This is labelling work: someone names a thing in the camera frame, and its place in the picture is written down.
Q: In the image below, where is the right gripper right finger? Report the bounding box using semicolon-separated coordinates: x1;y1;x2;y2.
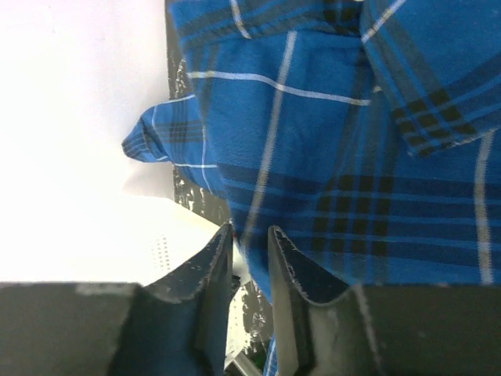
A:
268;226;500;375

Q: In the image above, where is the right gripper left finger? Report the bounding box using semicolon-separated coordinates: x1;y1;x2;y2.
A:
1;224;232;376

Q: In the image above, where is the blue plaid shirt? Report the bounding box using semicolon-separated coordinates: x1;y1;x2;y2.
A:
122;1;500;295

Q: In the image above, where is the white plastic basket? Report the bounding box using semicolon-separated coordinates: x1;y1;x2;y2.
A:
124;195;251;376

